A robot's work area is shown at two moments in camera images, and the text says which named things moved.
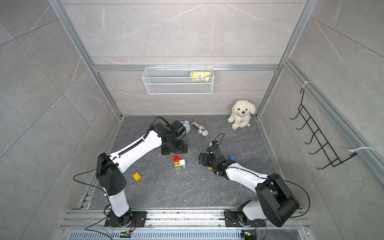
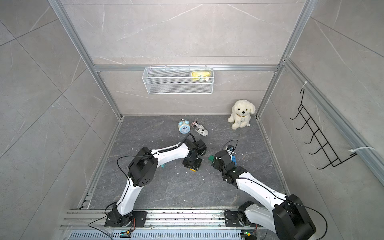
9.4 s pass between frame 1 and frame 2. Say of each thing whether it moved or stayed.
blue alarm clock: stayed
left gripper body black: moved
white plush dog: stayed
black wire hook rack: stayed
